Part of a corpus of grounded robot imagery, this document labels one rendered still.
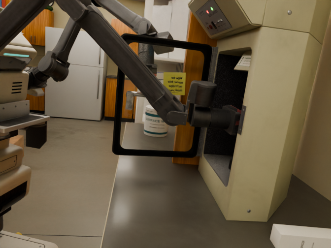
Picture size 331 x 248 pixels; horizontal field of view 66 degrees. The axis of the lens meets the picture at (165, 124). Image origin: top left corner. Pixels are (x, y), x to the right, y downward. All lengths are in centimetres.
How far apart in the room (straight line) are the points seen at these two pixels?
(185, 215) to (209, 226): 7
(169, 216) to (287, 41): 49
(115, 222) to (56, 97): 518
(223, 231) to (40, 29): 580
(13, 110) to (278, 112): 95
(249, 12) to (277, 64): 13
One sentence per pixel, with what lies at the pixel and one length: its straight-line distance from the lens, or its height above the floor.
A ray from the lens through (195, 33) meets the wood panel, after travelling 95.
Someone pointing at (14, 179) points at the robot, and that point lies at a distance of 123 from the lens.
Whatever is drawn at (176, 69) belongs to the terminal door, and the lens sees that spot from 86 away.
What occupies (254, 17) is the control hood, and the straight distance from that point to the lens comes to 61.
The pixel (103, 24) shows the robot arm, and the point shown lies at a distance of 69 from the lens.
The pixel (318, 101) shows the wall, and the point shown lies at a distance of 113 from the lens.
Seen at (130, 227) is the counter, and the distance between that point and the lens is 63.
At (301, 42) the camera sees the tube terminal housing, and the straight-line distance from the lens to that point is 66.
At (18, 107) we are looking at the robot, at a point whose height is 108.
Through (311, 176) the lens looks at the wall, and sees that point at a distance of 113.
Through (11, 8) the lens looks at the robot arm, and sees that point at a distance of 80.
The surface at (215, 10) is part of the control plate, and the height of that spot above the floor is 146.
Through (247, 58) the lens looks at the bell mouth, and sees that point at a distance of 73.
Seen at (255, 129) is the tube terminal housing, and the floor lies 118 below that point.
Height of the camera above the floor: 130
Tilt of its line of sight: 13 degrees down
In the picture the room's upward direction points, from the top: 7 degrees clockwise
